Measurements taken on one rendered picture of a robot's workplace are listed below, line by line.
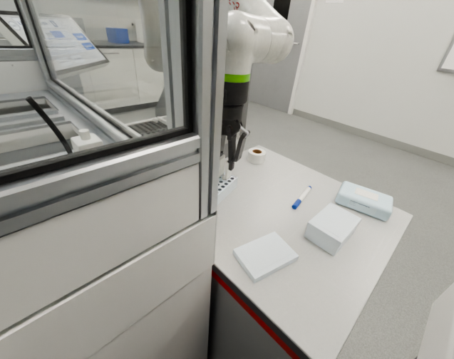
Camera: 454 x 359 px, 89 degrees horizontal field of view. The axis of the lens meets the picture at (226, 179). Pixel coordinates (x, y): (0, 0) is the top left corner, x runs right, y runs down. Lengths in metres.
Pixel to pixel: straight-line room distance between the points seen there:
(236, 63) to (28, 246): 0.49
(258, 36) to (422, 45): 3.20
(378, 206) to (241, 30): 0.59
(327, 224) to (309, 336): 0.26
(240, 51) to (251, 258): 0.46
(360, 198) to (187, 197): 0.59
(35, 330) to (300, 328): 0.40
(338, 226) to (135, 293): 0.48
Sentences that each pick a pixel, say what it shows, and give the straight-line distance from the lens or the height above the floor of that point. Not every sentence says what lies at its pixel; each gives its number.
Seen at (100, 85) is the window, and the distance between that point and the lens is 0.25.
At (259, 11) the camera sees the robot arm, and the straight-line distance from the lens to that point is 0.72.
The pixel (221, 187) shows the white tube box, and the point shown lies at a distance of 0.71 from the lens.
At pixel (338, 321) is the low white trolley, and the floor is 0.76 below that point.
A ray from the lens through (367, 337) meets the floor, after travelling 1.52.
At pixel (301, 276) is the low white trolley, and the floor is 0.76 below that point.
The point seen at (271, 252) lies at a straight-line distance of 0.58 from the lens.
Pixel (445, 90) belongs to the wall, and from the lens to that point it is 3.69.
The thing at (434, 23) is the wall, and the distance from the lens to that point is 3.71.
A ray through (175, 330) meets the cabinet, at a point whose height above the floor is 0.67.
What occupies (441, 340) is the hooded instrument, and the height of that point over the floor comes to 0.88.
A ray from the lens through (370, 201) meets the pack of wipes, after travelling 0.81.
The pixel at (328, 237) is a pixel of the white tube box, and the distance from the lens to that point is 0.62.
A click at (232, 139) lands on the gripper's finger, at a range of 0.67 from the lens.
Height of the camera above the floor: 1.21
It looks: 33 degrees down
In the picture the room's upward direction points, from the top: 5 degrees clockwise
